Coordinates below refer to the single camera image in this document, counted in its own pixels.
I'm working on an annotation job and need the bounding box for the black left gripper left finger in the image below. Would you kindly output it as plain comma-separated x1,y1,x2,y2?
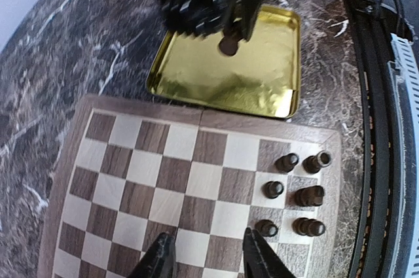
128,232,177,278

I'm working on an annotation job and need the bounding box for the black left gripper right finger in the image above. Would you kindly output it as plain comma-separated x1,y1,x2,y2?
242,227,295,278

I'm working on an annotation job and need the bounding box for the wooden chess board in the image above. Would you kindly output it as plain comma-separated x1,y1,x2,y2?
37,95,341,277

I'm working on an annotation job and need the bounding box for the dark chess piece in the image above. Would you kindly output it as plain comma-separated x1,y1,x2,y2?
302,150,332,174
292,217,326,237

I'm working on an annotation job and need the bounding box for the gold metal tray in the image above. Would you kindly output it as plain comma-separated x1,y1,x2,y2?
147,5,301,118

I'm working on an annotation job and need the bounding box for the black front rail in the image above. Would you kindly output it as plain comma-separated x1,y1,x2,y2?
344,0,401,277

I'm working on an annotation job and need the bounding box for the white slotted cable duct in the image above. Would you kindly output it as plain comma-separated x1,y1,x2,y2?
388,33,418,277

